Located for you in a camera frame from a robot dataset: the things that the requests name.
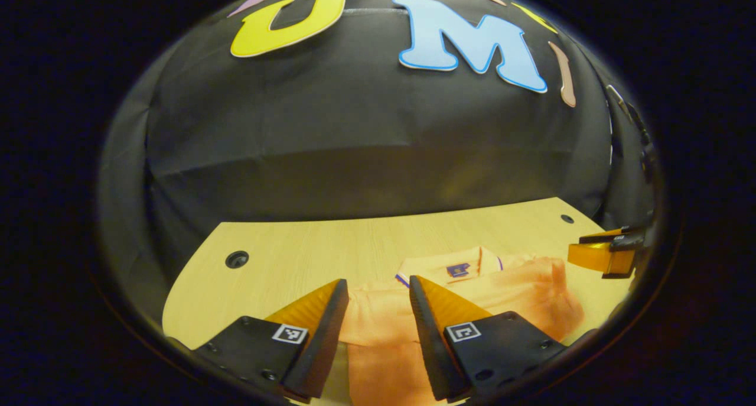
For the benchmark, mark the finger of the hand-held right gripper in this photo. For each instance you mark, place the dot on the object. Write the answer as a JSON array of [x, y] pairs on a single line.
[[614, 236], [599, 258]]

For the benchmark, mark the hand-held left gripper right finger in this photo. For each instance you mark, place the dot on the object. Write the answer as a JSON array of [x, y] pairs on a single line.
[[431, 347]]

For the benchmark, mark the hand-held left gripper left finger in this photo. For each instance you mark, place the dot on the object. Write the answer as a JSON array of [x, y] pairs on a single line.
[[322, 341]]

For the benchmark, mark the orange T-shirt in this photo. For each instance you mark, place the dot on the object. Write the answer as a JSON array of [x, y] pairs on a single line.
[[520, 294]]

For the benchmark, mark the black backdrop cloth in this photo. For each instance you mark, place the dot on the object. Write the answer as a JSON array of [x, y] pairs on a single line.
[[366, 146]]

